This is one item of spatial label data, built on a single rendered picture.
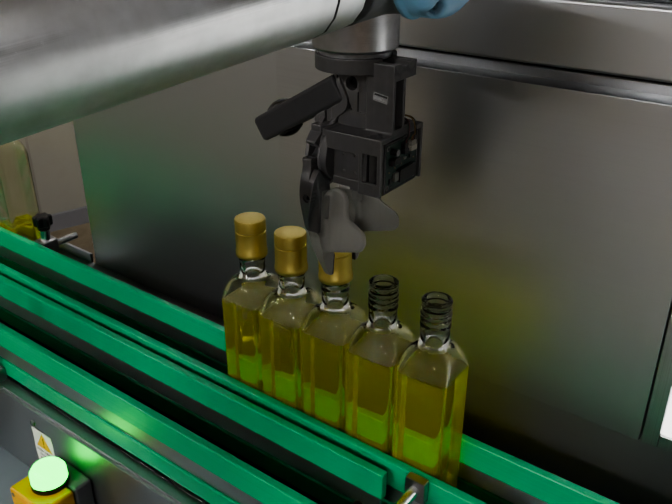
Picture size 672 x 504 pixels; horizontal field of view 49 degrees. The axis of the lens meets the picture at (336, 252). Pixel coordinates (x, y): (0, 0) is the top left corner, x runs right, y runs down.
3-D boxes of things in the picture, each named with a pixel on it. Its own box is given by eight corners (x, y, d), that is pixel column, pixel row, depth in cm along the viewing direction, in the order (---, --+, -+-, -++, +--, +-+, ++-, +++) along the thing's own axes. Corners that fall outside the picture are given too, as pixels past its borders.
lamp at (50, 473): (77, 479, 91) (73, 461, 90) (45, 501, 88) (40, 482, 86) (55, 464, 93) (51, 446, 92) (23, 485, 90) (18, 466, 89)
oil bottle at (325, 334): (368, 458, 86) (373, 301, 77) (340, 486, 82) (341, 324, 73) (330, 439, 89) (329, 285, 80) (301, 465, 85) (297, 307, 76)
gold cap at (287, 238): (298, 258, 80) (297, 222, 78) (313, 272, 77) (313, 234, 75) (269, 266, 79) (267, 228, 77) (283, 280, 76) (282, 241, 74)
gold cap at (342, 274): (360, 275, 75) (359, 236, 73) (339, 289, 73) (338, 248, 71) (331, 267, 77) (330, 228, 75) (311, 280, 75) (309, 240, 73)
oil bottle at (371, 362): (411, 480, 83) (421, 319, 74) (385, 511, 79) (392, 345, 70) (369, 460, 86) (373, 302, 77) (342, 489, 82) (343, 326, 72)
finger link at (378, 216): (391, 271, 73) (386, 190, 68) (342, 255, 76) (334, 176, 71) (407, 255, 75) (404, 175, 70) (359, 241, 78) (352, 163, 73)
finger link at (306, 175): (309, 236, 67) (317, 141, 64) (296, 232, 68) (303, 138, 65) (339, 226, 71) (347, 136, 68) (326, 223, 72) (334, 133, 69)
